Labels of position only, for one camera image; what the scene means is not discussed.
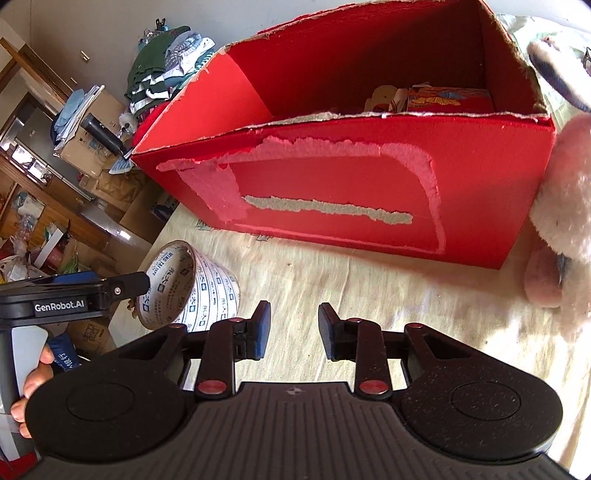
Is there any red patterned packet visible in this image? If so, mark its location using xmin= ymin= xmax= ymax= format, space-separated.
xmin=406 ymin=84 xmax=496 ymax=114

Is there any red cardboard box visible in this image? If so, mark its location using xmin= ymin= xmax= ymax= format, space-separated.
xmin=130 ymin=0 xmax=557 ymax=271

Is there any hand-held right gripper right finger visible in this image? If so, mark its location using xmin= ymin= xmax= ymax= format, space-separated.
xmin=318 ymin=302 xmax=481 ymax=400

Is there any brown cardboard box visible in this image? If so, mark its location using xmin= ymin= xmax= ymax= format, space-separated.
xmin=78 ymin=173 xmax=176 ymax=241

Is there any black flashlight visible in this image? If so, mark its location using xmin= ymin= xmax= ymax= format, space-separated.
xmin=81 ymin=114 xmax=126 ymax=155

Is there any cream printed blanket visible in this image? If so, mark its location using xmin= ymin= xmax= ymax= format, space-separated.
xmin=111 ymin=203 xmax=591 ymax=467

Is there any red plush case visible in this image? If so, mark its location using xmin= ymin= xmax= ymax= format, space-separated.
xmin=134 ymin=104 xmax=169 ymax=139

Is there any cardboard box with papers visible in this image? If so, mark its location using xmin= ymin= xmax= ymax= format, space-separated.
xmin=51 ymin=85 xmax=127 ymax=178

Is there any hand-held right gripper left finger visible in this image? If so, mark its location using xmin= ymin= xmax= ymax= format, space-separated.
xmin=117 ymin=300 xmax=272 ymax=401

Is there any printed tape roll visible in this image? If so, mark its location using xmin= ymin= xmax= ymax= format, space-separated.
xmin=136 ymin=240 xmax=242 ymax=330

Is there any green bedsheet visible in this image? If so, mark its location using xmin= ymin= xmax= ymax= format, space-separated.
xmin=499 ymin=14 xmax=591 ymax=116

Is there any pile of assorted clutter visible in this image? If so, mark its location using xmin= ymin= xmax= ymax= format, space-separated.
xmin=0 ymin=194 xmax=116 ymax=287

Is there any person's left hand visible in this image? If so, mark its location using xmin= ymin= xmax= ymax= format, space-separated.
xmin=10 ymin=344 xmax=57 ymax=439

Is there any blue bag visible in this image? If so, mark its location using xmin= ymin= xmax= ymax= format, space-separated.
xmin=48 ymin=335 xmax=83 ymax=370

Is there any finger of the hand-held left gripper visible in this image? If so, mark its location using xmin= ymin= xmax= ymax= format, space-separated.
xmin=104 ymin=271 xmax=152 ymax=308

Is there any pile of folded clothes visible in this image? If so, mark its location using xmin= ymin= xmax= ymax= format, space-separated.
xmin=126 ymin=25 xmax=218 ymax=121

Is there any blue holder with clips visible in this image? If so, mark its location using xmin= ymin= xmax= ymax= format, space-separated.
xmin=139 ymin=17 xmax=172 ymax=47

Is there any white plush rabbit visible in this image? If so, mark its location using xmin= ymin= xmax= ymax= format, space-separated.
xmin=526 ymin=34 xmax=591 ymax=344

